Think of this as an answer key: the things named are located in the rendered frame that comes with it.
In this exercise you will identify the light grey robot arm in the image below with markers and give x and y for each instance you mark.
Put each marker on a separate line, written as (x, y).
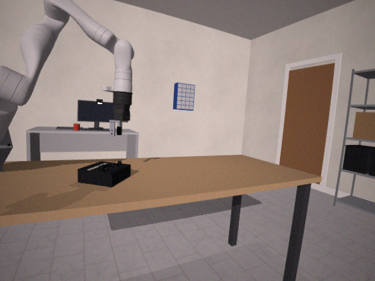
(36, 45)

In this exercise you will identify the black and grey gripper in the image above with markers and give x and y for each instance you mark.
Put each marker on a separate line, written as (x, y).
(122, 100)

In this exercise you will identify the black lighting desk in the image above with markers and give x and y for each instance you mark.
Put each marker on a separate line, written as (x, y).
(107, 174)

